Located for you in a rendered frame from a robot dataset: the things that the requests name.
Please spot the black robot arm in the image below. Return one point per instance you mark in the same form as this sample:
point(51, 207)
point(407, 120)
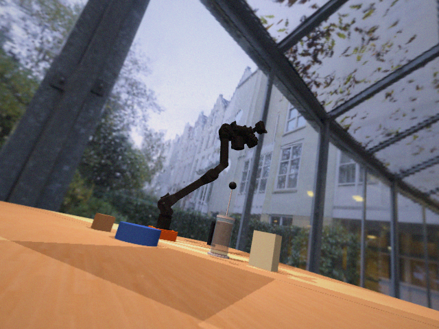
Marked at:
point(233, 133)

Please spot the french press coffee maker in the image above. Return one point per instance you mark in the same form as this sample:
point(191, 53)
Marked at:
point(221, 233)

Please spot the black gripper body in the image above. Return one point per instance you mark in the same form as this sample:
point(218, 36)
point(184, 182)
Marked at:
point(259, 128)

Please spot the blue cylinder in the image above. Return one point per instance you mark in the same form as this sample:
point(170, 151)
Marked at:
point(138, 234)

